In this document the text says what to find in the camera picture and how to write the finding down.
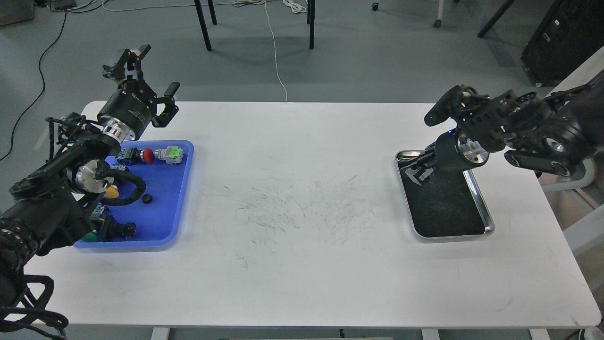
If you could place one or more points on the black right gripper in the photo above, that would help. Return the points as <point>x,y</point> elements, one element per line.
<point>453,152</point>

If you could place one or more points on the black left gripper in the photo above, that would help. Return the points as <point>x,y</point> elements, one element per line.
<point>127,113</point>

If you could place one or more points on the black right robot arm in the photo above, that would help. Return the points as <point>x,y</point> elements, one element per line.
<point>552,134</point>

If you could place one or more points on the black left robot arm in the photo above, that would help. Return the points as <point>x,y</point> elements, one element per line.
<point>53,204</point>

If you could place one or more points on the silver metal tray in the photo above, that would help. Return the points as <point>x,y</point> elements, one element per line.
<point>449,207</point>

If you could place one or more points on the blue plastic tray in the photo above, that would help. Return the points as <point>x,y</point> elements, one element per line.
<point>157,222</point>

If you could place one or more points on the black equipment case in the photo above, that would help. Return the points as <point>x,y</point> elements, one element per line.
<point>570,33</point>

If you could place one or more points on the red push button switch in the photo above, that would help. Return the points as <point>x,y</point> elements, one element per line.
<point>131,156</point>

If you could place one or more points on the green and white switch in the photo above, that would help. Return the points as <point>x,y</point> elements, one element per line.
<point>171,154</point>

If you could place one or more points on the yellow push button switch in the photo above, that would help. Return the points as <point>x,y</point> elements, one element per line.
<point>112,193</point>

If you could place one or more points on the green push button switch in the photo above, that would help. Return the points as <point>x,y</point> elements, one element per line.
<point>101,220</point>

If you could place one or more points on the black switch block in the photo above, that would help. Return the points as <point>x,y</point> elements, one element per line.
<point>121,230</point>

